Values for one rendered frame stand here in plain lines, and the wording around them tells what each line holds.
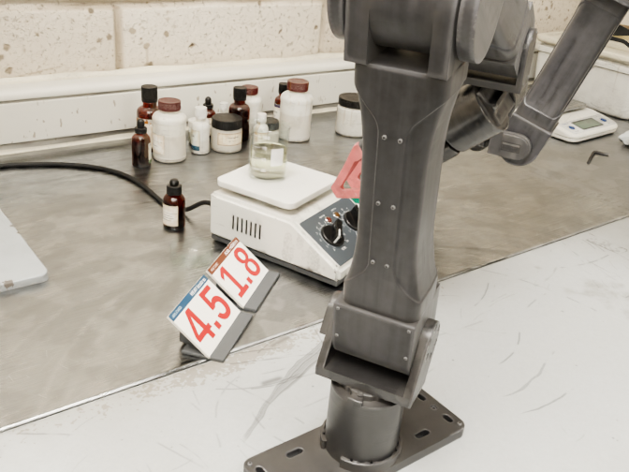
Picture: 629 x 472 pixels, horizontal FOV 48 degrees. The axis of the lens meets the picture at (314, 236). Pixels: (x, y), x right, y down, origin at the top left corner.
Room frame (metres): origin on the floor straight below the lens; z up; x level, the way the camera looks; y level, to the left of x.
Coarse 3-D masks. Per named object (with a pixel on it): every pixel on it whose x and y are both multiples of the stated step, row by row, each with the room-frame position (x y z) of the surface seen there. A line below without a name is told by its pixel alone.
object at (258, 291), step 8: (208, 272) 0.68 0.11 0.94; (264, 272) 0.76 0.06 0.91; (272, 272) 0.76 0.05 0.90; (216, 280) 0.68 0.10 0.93; (256, 280) 0.73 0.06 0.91; (264, 280) 0.74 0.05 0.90; (272, 280) 0.74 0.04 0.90; (224, 288) 0.68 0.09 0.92; (256, 288) 0.72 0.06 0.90; (264, 288) 0.72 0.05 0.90; (232, 296) 0.68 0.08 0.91; (248, 296) 0.70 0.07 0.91; (256, 296) 0.70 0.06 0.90; (264, 296) 0.70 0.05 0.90; (240, 304) 0.68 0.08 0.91; (248, 304) 0.68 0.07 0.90; (256, 304) 0.68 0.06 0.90
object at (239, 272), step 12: (240, 252) 0.75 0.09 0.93; (228, 264) 0.72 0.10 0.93; (240, 264) 0.73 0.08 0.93; (252, 264) 0.75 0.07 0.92; (216, 276) 0.69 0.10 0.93; (228, 276) 0.70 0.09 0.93; (240, 276) 0.71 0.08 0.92; (252, 276) 0.73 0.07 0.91; (228, 288) 0.68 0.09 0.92; (240, 288) 0.70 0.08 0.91; (240, 300) 0.68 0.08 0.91
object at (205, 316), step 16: (208, 288) 0.66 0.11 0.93; (192, 304) 0.62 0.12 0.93; (208, 304) 0.64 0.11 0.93; (224, 304) 0.66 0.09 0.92; (176, 320) 0.59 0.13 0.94; (192, 320) 0.60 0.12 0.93; (208, 320) 0.62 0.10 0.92; (224, 320) 0.64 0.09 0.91; (192, 336) 0.59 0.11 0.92; (208, 336) 0.60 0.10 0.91
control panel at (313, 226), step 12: (336, 204) 0.85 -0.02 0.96; (348, 204) 0.86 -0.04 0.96; (312, 216) 0.80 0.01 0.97; (324, 216) 0.81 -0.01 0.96; (336, 216) 0.82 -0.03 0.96; (312, 228) 0.78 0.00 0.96; (348, 228) 0.82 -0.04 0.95; (324, 240) 0.77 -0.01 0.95; (348, 240) 0.80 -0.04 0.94; (336, 252) 0.76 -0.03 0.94; (348, 252) 0.78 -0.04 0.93
